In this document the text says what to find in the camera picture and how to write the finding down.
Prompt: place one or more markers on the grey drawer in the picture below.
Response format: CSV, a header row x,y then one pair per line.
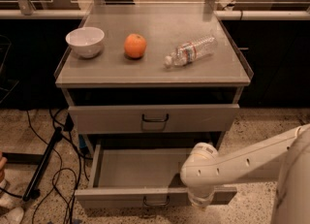
x,y
135,178
153,118

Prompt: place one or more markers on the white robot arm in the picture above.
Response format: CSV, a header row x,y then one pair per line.
x,y
284,158

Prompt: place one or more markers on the grey drawer cabinet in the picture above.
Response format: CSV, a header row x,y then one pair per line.
x,y
114,79

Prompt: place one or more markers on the grey top drawer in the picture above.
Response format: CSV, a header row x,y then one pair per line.
x,y
153,118

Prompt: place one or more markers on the orange fruit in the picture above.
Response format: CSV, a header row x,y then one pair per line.
x,y
135,46

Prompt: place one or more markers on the clear plastic water bottle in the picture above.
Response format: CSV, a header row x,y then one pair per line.
x,y
190,52

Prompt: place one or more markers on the white ceramic bowl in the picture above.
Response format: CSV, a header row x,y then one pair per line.
x,y
86,42

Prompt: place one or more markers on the black metal stand leg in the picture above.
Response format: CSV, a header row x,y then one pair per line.
x,y
31,191

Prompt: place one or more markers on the white shoe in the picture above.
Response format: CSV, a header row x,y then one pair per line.
x,y
14,216

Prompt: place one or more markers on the white counter rail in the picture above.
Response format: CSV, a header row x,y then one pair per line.
x,y
223,15

